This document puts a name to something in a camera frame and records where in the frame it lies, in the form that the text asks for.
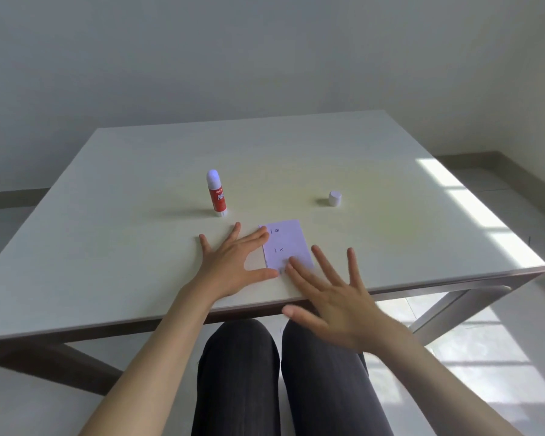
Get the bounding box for person's left hand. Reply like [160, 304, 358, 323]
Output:
[188, 222, 283, 299]

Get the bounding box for person's right hand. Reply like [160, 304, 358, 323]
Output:
[282, 245, 410, 355]

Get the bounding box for white paper card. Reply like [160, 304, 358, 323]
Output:
[258, 219, 315, 274]

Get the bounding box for person's right forearm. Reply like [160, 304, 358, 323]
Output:
[367, 327, 524, 436]

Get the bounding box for person's left forearm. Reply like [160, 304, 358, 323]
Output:
[78, 285, 212, 436]

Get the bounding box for red and white glue stick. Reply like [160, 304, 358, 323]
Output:
[206, 170, 230, 218]

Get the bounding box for dark grey trousers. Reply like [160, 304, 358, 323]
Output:
[190, 318, 395, 436]

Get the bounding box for grey table frame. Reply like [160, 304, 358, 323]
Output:
[0, 264, 545, 397]

